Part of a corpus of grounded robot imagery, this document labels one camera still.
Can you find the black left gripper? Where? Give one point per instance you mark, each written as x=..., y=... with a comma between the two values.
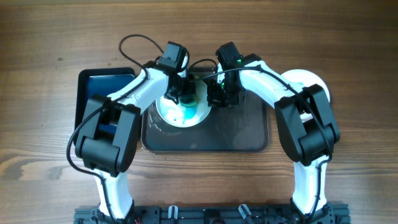
x=190, y=88

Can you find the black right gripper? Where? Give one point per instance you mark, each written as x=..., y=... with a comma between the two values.
x=215, y=100

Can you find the green yellow sponge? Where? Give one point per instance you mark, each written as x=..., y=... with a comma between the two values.
x=188, y=101

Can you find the white plate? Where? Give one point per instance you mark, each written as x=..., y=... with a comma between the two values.
x=183, y=117
x=306, y=78

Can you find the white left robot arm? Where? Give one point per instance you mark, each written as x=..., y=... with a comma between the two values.
x=108, y=158

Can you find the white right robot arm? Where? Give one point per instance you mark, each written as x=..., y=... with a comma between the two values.
x=306, y=125

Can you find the dark brown serving tray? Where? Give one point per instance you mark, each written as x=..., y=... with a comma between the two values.
x=243, y=128

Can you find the black tub of blue water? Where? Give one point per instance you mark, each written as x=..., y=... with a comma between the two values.
x=105, y=81

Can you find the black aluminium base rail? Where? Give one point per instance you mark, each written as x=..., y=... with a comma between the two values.
x=278, y=213

